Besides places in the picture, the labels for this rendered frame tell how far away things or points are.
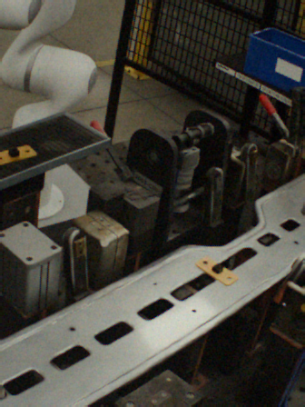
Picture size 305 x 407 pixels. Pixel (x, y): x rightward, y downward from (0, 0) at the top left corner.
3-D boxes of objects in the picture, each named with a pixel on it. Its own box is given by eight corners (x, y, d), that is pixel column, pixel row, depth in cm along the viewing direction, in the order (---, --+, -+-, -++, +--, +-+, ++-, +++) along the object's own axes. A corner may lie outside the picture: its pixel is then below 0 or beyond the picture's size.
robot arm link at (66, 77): (21, 120, 179) (34, 34, 166) (90, 137, 177) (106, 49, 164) (4, 141, 169) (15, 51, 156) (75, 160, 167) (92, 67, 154)
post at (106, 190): (85, 351, 156) (106, 199, 134) (70, 338, 158) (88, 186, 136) (102, 342, 159) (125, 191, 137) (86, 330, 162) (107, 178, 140)
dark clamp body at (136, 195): (115, 361, 155) (141, 218, 134) (73, 327, 162) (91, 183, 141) (148, 341, 162) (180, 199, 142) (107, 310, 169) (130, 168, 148)
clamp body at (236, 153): (209, 301, 178) (245, 170, 157) (174, 277, 183) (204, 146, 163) (231, 286, 184) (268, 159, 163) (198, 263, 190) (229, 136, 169)
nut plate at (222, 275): (240, 279, 137) (241, 273, 136) (227, 286, 134) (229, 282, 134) (206, 256, 141) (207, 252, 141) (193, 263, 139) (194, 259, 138)
